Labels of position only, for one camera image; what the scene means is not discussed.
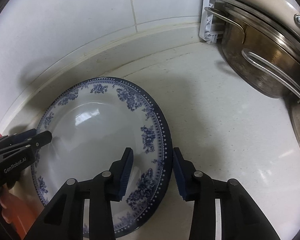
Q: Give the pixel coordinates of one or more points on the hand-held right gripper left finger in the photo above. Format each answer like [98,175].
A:
[126,171]

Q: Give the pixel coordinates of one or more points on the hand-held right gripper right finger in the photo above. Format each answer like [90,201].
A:
[178,175]

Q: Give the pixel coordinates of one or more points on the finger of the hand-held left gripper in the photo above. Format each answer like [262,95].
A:
[25,134]
[41,139]

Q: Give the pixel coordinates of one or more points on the white pot rack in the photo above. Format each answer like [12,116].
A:
[206,17]

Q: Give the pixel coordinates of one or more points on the large steel pot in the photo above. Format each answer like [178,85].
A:
[260,62]

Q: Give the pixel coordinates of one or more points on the small blue patterned plate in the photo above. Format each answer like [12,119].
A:
[90,130]

